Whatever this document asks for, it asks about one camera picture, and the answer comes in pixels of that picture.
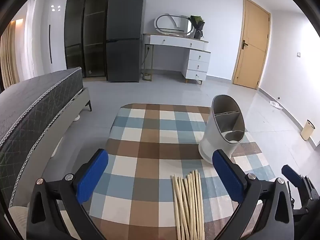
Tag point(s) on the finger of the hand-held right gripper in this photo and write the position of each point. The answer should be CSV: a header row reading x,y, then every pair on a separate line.
x,y
292,176

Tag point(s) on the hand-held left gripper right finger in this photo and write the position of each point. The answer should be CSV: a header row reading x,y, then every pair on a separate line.
x,y
227,177

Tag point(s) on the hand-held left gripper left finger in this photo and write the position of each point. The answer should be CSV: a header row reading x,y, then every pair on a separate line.
x,y
92,172

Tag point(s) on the white grey utensil holder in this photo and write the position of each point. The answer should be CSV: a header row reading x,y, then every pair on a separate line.
x,y
212,135

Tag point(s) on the bundle of wooden chopsticks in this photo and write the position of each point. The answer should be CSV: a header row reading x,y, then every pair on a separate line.
x,y
186,205

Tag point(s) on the cream waste bin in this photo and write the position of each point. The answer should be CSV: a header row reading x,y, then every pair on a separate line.
x,y
307,130

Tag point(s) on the checked blue brown tablecloth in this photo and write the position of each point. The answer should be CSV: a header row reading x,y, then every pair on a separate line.
x,y
150,142

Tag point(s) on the white crumpled paper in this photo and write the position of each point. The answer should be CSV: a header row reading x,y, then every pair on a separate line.
x,y
275,104

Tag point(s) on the white vanity desk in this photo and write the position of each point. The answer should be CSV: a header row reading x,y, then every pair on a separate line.
x,y
197,57

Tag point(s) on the light wooden door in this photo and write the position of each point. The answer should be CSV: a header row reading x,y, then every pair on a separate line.
x,y
250,55

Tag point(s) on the glossy white wardrobe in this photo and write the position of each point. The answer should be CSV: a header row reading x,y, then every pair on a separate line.
x,y
57,42

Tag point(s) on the dark glass door cabinet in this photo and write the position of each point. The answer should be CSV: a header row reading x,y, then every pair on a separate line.
x,y
92,30

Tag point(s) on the beige curtain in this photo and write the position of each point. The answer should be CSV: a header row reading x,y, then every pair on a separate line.
x,y
10,55

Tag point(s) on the dark grey refrigerator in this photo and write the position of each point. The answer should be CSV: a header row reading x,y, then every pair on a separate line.
x,y
125,30

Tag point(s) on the black wrapped flower bouquet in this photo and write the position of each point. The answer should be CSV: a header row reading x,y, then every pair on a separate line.
x,y
197,23

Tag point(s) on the oval vanity mirror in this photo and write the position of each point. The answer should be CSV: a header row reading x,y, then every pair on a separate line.
x,y
165,23

